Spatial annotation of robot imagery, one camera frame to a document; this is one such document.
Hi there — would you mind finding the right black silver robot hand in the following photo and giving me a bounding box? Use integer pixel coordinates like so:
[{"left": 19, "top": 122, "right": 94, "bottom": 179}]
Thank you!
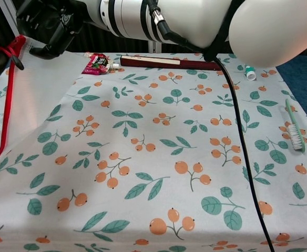
[{"left": 16, "top": 0, "right": 87, "bottom": 61}]

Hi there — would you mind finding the transparent red-trimmed zipper pouch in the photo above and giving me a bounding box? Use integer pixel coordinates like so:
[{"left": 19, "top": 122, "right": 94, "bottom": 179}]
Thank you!
[{"left": 0, "top": 35, "right": 90, "bottom": 173}]

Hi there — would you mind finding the black pleated curtain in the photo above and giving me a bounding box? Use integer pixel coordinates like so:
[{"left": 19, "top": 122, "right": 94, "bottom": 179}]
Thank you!
[
  {"left": 160, "top": 41, "right": 206, "bottom": 55},
  {"left": 64, "top": 22, "right": 149, "bottom": 54}
]

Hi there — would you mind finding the red snack pouch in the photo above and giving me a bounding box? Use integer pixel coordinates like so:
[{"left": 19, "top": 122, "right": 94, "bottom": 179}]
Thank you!
[{"left": 81, "top": 52, "right": 126, "bottom": 76}]

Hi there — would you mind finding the maroon cream long case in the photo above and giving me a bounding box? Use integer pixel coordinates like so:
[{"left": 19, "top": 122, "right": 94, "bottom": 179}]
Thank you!
[{"left": 119, "top": 54, "right": 223, "bottom": 71}]

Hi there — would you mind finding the floral print tablecloth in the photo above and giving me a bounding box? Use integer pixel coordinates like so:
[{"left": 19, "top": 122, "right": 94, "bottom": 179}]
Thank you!
[{"left": 0, "top": 51, "right": 307, "bottom": 252}]

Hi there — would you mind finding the white green glue stick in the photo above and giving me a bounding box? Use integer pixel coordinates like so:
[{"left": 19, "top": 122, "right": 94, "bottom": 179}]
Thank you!
[{"left": 243, "top": 64, "right": 257, "bottom": 81}]

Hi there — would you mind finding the blue table cover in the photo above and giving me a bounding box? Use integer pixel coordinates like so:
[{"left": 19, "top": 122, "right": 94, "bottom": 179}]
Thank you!
[{"left": 275, "top": 51, "right": 307, "bottom": 127}]

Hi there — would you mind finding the green toothbrush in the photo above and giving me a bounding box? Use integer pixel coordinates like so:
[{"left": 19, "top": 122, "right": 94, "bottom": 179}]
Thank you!
[{"left": 284, "top": 98, "right": 307, "bottom": 154}]

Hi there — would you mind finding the white frame post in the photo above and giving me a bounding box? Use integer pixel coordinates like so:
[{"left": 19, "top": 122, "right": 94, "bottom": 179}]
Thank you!
[
  {"left": 147, "top": 39, "right": 162, "bottom": 54},
  {"left": 0, "top": 0, "right": 21, "bottom": 38}
]

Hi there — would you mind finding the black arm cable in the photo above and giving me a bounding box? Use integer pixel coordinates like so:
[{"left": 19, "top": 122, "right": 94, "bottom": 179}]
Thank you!
[{"left": 140, "top": 0, "right": 277, "bottom": 252}]

